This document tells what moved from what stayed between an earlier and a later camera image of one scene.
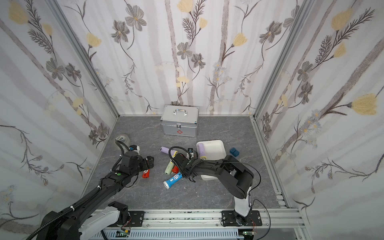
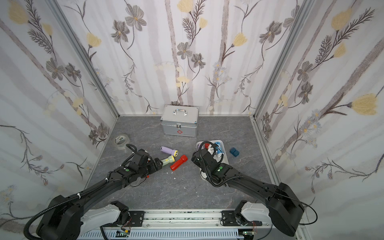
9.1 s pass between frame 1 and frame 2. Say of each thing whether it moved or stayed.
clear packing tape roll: stayed
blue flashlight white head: moved
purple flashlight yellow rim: stayed
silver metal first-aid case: stayed
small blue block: stayed
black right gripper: moved
